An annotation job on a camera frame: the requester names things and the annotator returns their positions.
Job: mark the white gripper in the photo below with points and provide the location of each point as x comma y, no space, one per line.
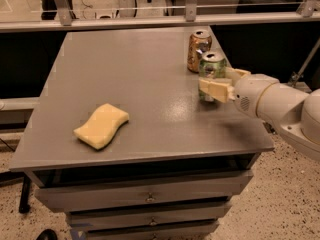
250,92

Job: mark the orange soda can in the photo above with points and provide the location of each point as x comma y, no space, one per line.
200,41

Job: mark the top grey drawer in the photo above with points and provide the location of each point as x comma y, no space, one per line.
144,192

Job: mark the grey drawer cabinet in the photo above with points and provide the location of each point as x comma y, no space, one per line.
170,132

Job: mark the metal railing frame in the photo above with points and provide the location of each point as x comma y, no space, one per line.
25,15

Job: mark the middle grey drawer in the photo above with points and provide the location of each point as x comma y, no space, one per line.
150,216

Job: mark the green soda can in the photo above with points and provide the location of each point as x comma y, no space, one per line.
212,65

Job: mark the black stand leg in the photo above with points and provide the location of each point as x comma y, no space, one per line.
24,207

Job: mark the bottom grey drawer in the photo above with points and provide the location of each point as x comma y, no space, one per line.
160,232

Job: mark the black shoe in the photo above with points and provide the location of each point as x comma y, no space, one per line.
47,234

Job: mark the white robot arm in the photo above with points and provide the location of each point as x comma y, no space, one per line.
292,113

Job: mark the yellow sponge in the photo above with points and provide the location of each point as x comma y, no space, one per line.
102,125

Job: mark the grey drawer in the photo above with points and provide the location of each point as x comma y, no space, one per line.
160,232
144,192
150,216

